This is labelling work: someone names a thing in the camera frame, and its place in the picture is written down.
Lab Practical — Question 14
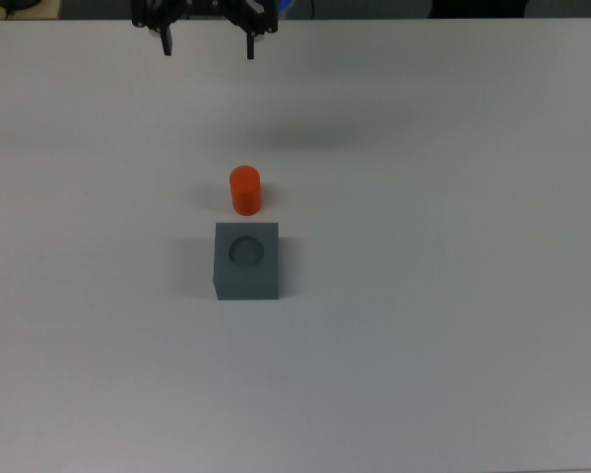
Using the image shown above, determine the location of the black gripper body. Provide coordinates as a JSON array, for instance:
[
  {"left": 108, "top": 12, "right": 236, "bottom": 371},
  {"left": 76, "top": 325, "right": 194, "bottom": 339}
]
[{"left": 175, "top": 0, "right": 229, "bottom": 18}]

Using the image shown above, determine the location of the orange cylinder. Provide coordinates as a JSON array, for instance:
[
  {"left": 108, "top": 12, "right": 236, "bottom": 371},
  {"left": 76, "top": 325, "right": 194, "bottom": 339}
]
[{"left": 229, "top": 165, "right": 263, "bottom": 217}]

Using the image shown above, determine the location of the grey block with round hole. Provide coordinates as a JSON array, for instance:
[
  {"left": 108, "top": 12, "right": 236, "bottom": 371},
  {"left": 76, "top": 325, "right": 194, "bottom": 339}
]
[{"left": 211, "top": 222, "right": 282, "bottom": 302}]

